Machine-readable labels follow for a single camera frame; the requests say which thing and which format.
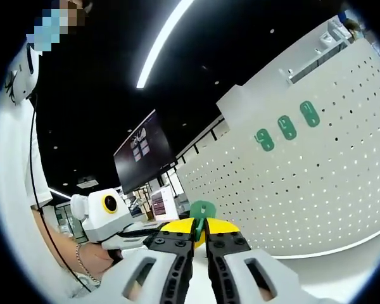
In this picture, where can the person's left hand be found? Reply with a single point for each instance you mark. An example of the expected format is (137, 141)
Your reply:
(103, 259)

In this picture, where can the green hook assembly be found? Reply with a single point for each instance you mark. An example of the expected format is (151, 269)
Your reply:
(286, 130)
(310, 115)
(198, 209)
(266, 142)

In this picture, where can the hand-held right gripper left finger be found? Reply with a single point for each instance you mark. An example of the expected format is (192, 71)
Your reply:
(133, 275)

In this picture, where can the large dark wall screen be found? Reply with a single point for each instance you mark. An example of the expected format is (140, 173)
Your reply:
(152, 149)

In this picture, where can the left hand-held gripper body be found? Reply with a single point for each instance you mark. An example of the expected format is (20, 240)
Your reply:
(98, 221)

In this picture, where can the grey metal shelf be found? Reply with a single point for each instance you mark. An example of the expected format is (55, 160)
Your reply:
(310, 65)

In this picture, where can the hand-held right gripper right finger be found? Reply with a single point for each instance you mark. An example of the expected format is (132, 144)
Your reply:
(272, 275)

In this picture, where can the white chest device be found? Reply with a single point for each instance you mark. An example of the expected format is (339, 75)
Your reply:
(22, 79)

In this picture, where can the white perforated mounting plate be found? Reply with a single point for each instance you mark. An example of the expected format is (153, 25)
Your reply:
(272, 206)

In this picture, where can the person's white shirt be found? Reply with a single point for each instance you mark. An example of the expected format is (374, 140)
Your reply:
(12, 158)

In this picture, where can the ceiling light strip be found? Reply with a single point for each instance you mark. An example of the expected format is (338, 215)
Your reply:
(142, 82)

